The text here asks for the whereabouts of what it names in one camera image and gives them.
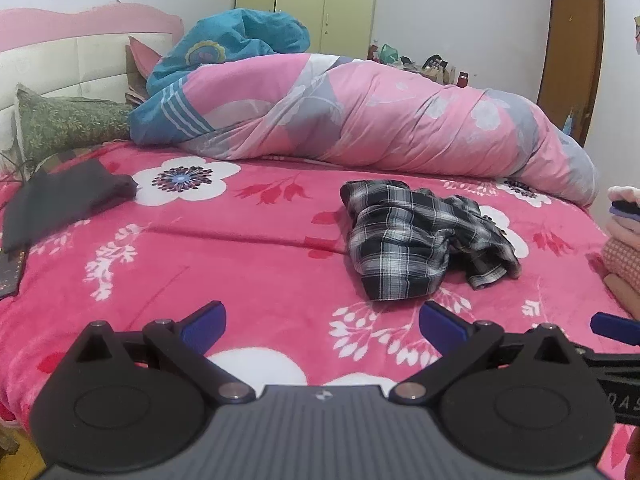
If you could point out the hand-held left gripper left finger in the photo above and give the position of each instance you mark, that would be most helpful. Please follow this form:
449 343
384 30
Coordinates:
205 326

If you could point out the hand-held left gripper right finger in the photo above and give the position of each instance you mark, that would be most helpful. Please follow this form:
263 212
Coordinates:
445 327

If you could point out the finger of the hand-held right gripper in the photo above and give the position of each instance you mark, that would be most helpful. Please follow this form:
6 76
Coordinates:
615 364
610 326

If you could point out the black white plaid pants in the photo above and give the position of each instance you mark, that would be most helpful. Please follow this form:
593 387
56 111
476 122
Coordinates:
400 230

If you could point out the stack of folded clothes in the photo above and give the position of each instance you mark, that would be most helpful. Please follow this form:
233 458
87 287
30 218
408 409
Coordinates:
625 260

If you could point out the pink floral blanket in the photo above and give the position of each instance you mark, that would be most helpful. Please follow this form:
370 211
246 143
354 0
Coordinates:
225 260

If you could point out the dark grey cloth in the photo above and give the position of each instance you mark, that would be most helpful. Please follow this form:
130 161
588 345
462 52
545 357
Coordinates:
65 195

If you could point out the dark patterned cloth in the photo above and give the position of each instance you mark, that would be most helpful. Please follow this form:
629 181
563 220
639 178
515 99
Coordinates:
10 275

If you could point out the small blue door ornament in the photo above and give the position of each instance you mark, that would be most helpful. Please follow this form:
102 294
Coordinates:
570 122

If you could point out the pink grey floral quilt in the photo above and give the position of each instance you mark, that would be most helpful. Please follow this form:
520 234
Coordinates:
375 110

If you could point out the green floral pillow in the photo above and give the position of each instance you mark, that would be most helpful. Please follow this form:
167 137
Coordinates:
65 120

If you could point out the red jar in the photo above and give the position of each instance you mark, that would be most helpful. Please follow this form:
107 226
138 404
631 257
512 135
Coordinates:
462 78

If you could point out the black handbag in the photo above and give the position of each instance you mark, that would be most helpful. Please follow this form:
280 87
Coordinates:
435 62

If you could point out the pink pillow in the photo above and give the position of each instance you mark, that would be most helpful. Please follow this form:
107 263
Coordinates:
142 57

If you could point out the brown wooden door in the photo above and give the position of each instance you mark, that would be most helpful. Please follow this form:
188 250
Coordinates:
570 50

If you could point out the green plastic bag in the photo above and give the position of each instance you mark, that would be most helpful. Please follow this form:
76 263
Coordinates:
389 52

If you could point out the white pink headboard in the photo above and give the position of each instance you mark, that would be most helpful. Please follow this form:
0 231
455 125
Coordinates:
75 60

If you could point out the yellow-green wardrobe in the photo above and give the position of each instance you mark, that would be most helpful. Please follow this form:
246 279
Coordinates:
325 0

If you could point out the hanging wall decoration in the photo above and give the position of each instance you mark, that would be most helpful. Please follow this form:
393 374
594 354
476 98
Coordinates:
637 35

